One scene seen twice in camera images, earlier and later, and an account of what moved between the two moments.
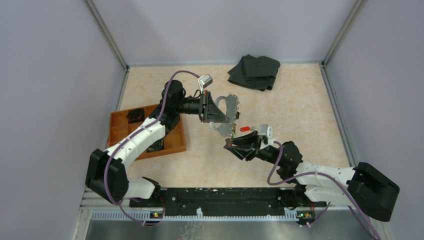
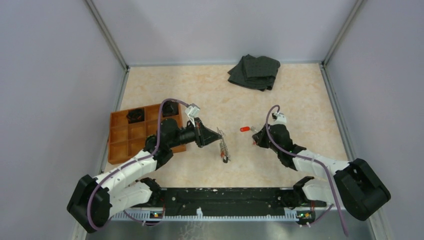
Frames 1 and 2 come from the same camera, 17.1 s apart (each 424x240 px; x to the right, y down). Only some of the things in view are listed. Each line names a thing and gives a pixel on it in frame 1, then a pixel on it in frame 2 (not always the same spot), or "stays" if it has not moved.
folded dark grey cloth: (257, 72) stays
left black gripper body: (201, 112) → (198, 132)
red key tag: (244, 129) stays
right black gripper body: (257, 153) → (264, 141)
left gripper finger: (213, 114) → (209, 136)
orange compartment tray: (122, 123) stays
